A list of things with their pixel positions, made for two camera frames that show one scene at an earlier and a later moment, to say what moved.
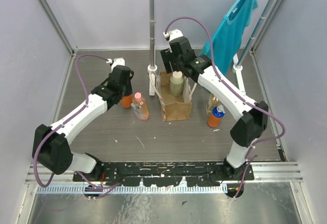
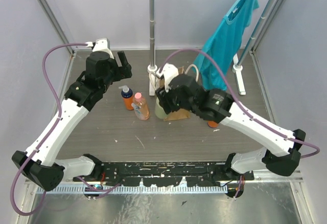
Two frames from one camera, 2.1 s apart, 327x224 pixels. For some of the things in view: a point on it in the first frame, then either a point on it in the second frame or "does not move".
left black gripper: [127, 89] to [122, 68]
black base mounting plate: [166, 174] does not move
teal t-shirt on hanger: [228, 37] does not move
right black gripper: [166, 57] to [165, 100]
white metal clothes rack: [237, 68] does not move
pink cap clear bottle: [140, 107] does not move
